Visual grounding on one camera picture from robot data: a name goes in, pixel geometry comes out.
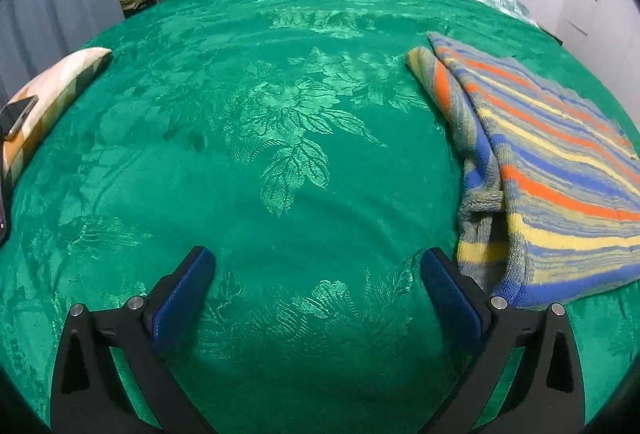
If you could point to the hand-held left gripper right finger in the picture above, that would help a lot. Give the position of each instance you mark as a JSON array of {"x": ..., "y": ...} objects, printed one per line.
[{"x": 452, "y": 301}]

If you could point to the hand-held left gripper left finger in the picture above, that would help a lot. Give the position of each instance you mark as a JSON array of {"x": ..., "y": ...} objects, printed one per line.
[{"x": 182, "y": 299}]

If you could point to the striped multicolour towel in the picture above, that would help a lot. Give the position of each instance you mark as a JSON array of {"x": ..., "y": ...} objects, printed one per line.
[{"x": 550, "y": 154}]

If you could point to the green floral blanket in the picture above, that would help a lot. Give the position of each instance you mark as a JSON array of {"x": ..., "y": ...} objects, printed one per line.
[{"x": 250, "y": 164}]

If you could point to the dark flat device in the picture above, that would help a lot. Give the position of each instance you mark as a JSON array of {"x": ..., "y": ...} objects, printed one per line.
[{"x": 3, "y": 219}]

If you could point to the smartphone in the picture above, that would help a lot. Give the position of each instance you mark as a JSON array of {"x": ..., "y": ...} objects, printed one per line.
[{"x": 17, "y": 114}]

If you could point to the small cream patterned pillow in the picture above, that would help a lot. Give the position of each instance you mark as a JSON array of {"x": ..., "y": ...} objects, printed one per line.
[{"x": 65, "y": 79}]

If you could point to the white wardrobe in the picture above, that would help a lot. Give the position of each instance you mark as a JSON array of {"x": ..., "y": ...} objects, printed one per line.
[{"x": 615, "y": 14}]

